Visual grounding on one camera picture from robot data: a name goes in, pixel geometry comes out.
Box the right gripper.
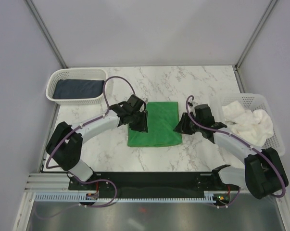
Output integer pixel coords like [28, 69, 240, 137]
[173, 112, 203, 135]

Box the green towel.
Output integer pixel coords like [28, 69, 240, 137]
[127, 102, 182, 148]

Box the white towel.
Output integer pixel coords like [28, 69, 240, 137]
[222, 101, 274, 147]

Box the dark blue towel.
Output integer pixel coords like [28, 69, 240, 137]
[53, 79, 105, 100]

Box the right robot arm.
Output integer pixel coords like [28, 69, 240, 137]
[174, 102, 289, 199]

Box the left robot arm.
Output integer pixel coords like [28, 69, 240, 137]
[45, 94, 148, 190]

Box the white perforated basket right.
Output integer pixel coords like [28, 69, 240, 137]
[209, 93, 286, 156]

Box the white perforated basket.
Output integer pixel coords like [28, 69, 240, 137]
[45, 67, 108, 105]
[209, 93, 286, 156]

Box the white perforated basket left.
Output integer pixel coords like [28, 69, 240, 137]
[45, 67, 108, 105]

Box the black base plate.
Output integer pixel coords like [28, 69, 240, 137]
[67, 170, 234, 200]

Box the white cable duct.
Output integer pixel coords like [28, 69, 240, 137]
[34, 192, 222, 203]

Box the right aluminium frame post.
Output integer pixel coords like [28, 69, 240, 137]
[233, 0, 280, 70]

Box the aluminium frame post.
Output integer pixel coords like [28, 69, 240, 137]
[24, 0, 68, 69]
[233, 0, 280, 70]

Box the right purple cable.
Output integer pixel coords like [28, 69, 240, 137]
[185, 95, 288, 198]

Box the left aluminium frame post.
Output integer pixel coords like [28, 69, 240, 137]
[24, 0, 68, 69]

